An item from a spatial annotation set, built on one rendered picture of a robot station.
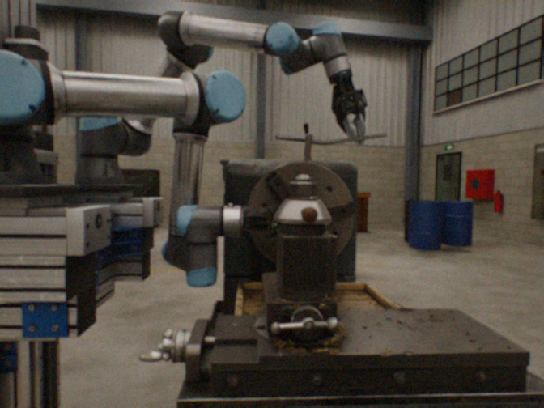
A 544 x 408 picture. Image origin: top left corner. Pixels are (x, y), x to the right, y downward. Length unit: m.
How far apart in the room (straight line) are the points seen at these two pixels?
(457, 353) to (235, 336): 0.28
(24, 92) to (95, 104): 0.12
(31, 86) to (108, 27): 11.50
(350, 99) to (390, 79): 11.91
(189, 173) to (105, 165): 0.41
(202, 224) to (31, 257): 0.34
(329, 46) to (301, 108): 10.67
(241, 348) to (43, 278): 0.47
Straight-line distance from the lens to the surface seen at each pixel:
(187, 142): 1.02
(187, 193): 1.01
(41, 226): 0.85
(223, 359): 0.49
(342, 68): 1.17
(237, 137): 11.36
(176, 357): 0.55
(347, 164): 1.31
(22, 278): 0.88
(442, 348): 0.55
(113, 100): 0.82
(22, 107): 0.77
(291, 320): 0.50
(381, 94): 12.85
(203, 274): 0.91
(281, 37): 1.07
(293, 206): 0.49
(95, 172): 1.33
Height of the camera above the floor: 1.17
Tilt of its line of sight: 3 degrees down
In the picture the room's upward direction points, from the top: 1 degrees clockwise
